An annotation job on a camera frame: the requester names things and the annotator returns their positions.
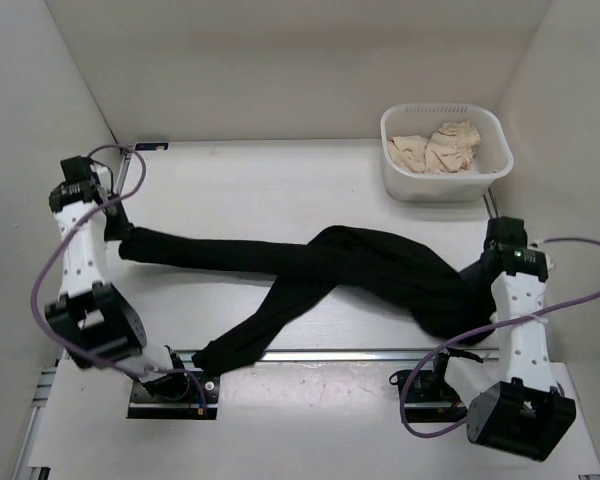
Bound black trousers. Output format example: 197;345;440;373
118;225;495;376

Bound aluminium front rail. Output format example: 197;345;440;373
169;348;501;364

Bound dark label sticker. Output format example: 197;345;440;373
135;142;169;151

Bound beige crumpled garment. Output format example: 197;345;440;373
388;120;482;175

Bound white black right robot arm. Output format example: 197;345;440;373
429;217;576;461

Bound white plastic basket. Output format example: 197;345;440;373
380;103;514;202

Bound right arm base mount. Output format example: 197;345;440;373
404;348;486;423

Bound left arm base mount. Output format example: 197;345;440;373
127;351;221;421

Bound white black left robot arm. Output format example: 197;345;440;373
44;156;191;401

